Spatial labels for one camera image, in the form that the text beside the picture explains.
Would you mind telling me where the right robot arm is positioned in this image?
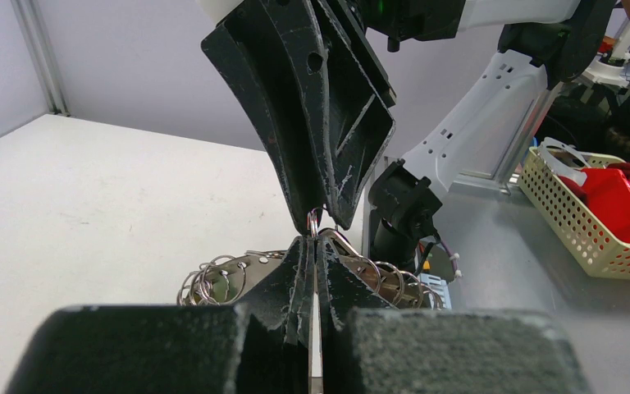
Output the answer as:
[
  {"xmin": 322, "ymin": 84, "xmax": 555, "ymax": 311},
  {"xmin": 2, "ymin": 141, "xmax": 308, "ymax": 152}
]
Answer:
[{"xmin": 200, "ymin": 1, "xmax": 614, "ymax": 263}]

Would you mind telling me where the red object in basket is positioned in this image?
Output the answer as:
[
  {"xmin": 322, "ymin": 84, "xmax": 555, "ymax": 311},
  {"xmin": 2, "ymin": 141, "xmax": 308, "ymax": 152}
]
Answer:
[{"xmin": 559, "ymin": 163, "xmax": 630, "ymax": 244}]

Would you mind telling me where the cream perforated basket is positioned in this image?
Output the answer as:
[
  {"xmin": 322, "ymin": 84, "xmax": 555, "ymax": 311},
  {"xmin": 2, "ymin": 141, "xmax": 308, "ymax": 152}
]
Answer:
[{"xmin": 518, "ymin": 147, "xmax": 630, "ymax": 280}]

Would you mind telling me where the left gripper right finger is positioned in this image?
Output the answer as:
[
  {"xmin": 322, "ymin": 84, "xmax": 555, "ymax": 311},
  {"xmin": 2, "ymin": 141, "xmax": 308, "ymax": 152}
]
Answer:
[{"xmin": 316, "ymin": 236, "xmax": 591, "ymax": 393}]

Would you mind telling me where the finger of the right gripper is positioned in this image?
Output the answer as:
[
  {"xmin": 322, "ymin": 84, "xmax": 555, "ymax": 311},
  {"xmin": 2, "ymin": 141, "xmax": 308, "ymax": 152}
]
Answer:
[
  {"xmin": 200, "ymin": 1, "xmax": 324, "ymax": 234},
  {"xmin": 287, "ymin": 1, "xmax": 396, "ymax": 229}
]

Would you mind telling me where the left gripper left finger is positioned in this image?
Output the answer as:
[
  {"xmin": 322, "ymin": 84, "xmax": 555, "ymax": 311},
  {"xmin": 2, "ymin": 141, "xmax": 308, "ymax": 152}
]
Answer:
[{"xmin": 7, "ymin": 236, "xmax": 315, "ymax": 393}]

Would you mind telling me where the right white cable duct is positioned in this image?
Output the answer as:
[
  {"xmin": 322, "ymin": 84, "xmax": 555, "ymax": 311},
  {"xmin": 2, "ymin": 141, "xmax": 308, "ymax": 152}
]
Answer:
[{"xmin": 419, "ymin": 273, "xmax": 452, "ymax": 310}]

